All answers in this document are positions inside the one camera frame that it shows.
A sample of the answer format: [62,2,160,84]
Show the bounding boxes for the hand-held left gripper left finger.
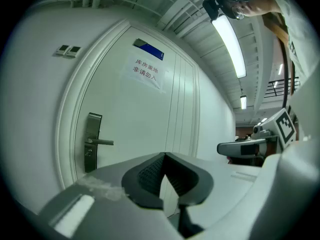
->
[37,151,186,240]

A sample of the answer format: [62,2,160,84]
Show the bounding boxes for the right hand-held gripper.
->
[216,107,298,158]

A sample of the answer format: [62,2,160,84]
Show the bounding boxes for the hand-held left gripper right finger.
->
[164,151,263,240]

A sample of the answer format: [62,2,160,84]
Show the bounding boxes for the metal door lock plate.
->
[84,112,103,174]

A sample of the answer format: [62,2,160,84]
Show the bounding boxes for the blue door plate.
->
[132,38,165,61]

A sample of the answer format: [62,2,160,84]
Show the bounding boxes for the black railing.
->
[264,76,301,99]

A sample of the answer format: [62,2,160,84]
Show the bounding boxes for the long ceiling light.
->
[211,13,247,79]

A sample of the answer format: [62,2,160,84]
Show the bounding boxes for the white paper sign red print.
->
[122,55,167,94]

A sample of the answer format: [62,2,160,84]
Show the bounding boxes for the person's glasses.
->
[231,5,246,21]

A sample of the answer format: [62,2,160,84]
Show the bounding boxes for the person's white shirt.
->
[268,0,320,85]

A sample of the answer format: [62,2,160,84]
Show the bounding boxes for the person's head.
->
[217,0,281,20]

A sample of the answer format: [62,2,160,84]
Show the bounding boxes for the black head-worn camera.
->
[202,0,227,22]

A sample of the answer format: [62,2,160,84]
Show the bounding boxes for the white wall control panel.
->
[66,45,82,59]
[55,44,70,57]

